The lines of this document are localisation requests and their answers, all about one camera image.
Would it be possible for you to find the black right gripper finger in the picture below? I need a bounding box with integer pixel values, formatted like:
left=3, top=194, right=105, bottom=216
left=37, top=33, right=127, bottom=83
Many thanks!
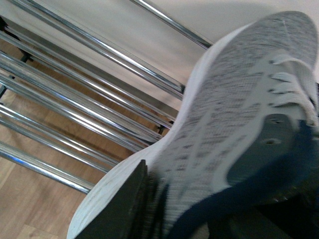
left=75, top=160, right=160, bottom=239

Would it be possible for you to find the black metal shoe rack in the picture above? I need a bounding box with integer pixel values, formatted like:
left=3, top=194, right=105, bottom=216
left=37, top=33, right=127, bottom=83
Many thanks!
left=0, top=0, right=215, bottom=195

